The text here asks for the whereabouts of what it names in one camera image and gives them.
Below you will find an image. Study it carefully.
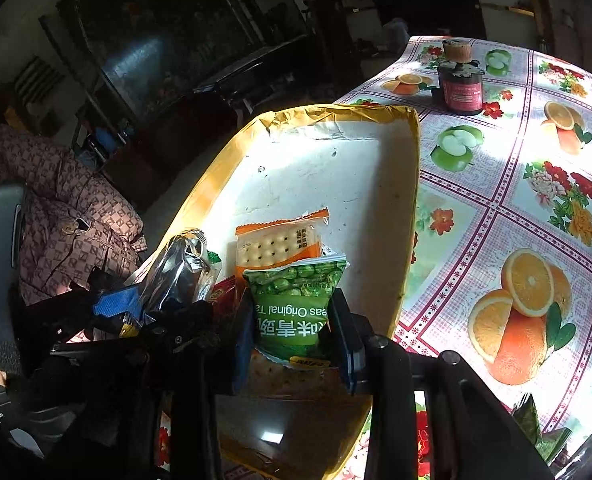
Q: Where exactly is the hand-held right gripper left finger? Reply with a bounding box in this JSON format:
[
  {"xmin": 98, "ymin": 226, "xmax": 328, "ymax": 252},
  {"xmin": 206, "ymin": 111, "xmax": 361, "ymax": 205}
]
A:
[{"xmin": 168, "ymin": 302, "xmax": 254, "ymax": 480}]

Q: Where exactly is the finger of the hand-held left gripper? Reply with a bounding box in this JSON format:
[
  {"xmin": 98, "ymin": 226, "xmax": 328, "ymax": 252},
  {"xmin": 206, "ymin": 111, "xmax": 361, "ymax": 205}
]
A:
[
  {"xmin": 48, "ymin": 284, "xmax": 144, "ymax": 356},
  {"xmin": 126, "ymin": 304, "xmax": 221, "ymax": 361}
]

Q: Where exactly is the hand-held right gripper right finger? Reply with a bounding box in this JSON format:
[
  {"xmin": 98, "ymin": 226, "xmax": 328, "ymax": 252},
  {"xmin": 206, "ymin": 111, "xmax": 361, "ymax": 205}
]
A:
[{"xmin": 328, "ymin": 287, "xmax": 557, "ymax": 480}]

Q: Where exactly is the red candy packet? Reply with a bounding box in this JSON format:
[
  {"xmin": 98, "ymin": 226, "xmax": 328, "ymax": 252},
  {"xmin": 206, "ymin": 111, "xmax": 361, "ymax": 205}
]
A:
[{"xmin": 211, "ymin": 277, "xmax": 249, "ymax": 321}]

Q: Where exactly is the silver foil packet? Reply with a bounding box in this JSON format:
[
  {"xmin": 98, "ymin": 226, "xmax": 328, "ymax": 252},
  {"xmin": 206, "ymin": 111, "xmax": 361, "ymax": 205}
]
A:
[{"xmin": 138, "ymin": 229, "xmax": 222, "ymax": 311}]

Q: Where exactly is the green pea packet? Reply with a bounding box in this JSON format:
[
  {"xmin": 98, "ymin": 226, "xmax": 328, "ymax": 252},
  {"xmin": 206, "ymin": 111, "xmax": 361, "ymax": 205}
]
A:
[{"xmin": 242, "ymin": 255, "xmax": 349, "ymax": 368}]

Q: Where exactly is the orange cracker packet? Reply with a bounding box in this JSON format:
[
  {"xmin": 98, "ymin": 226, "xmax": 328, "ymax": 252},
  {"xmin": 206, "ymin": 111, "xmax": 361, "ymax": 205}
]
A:
[{"xmin": 235, "ymin": 207, "xmax": 331, "ymax": 281}]

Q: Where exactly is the yellow rimmed cardboard box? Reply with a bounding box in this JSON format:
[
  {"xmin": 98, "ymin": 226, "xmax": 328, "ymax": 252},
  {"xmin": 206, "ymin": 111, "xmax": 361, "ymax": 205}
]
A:
[{"xmin": 126, "ymin": 102, "xmax": 422, "ymax": 480}]

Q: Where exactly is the brown patterned jacket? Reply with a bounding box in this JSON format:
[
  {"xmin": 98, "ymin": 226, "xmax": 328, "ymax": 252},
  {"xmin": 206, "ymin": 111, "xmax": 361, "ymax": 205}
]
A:
[{"xmin": 0, "ymin": 122, "xmax": 148, "ymax": 306}]

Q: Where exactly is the green striped wrapper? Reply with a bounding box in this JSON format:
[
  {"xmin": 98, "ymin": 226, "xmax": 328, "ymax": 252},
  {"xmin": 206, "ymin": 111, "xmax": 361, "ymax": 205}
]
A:
[{"xmin": 513, "ymin": 392, "xmax": 574, "ymax": 463}]

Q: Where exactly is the floral fruit print tablecloth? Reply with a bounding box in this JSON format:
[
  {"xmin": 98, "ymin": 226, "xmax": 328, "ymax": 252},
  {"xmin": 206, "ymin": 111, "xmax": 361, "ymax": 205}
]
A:
[{"xmin": 333, "ymin": 35, "xmax": 592, "ymax": 480}]

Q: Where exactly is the dark low table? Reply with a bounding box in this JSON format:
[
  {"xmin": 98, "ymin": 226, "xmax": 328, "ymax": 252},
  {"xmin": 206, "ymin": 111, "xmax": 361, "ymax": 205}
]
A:
[{"xmin": 193, "ymin": 35, "xmax": 312, "ymax": 116}]

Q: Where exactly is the dark glossy panel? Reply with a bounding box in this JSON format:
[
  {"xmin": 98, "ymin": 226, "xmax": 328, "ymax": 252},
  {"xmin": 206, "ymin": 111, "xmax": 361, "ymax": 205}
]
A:
[{"xmin": 41, "ymin": 0, "xmax": 312, "ymax": 126}]

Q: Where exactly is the dark jar with pink label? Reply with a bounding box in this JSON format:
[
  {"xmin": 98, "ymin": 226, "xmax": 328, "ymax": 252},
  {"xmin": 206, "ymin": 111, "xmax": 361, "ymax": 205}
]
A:
[{"xmin": 437, "ymin": 60, "xmax": 484, "ymax": 116}]

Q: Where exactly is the wooden bottle stopper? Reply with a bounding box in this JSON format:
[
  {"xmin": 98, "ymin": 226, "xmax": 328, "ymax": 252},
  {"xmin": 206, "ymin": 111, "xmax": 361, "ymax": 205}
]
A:
[{"xmin": 443, "ymin": 37, "xmax": 472, "ymax": 63}]

